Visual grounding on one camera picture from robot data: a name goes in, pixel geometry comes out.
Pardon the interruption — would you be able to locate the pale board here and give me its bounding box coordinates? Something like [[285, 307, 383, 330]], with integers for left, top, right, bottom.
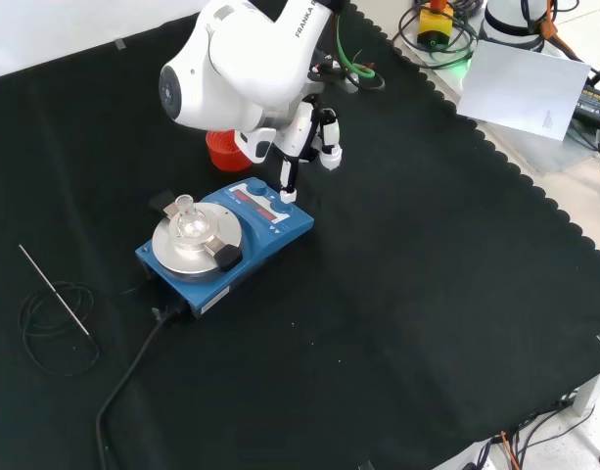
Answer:
[[392, 27, 600, 173]]

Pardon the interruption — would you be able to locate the floor cable bundle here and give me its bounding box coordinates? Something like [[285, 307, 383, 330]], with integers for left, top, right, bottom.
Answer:
[[468, 399, 600, 470]]

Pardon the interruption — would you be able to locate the thin pale rod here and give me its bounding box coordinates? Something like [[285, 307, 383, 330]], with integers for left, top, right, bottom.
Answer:
[[18, 243, 92, 338]]

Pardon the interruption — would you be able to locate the black bench cloth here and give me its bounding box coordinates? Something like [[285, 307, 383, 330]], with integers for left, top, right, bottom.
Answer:
[[0, 0, 600, 470]]

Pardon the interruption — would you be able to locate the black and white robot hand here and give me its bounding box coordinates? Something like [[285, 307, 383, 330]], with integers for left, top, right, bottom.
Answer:
[[233, 94, 345, 205]]

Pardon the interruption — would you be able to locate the clear round-bottom glass flask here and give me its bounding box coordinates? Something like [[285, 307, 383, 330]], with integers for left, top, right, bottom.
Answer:
[[173, 194, 208, 239]]

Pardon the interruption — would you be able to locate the yellow stop button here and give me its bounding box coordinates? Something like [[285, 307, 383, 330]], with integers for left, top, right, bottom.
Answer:
[[416, 0, 453, 43]]

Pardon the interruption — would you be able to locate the black cable bundle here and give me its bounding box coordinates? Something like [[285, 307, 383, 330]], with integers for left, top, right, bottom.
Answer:
[[395, 0, 480, 69]]

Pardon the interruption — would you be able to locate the red ribbed cup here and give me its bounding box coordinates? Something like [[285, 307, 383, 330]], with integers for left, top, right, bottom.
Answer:
[[205, 129, 254, 173]]

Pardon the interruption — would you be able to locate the heater with blue base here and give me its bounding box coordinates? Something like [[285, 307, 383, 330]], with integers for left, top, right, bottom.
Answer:
[[135, 176, 315, 320]]

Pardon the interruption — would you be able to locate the orange cable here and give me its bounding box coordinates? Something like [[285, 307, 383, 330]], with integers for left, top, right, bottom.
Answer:
[[542, 0, 582, 61]]

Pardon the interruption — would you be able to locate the thin black coiled cable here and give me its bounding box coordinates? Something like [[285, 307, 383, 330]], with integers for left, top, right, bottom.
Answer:
[[18, 279, 102, 379]]

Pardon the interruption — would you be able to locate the green cable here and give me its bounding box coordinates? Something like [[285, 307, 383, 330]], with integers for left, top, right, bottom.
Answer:
[[335, 13, 387, 93]]

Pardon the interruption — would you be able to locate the black and yellow device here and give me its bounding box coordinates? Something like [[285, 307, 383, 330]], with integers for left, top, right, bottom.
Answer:
[[572, 81, 600, 124]]

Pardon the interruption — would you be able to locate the white paper sheet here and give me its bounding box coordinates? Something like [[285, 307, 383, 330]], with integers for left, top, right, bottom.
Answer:
[[455, 39, 593, 144]]

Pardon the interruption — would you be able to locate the thick black power cable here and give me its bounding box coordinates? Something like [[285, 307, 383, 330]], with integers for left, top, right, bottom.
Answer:
[[95, 303, 191, 470]]

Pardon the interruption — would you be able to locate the white bench leg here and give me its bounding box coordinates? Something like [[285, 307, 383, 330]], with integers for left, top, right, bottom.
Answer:
[[570, 368, 600, 418]]

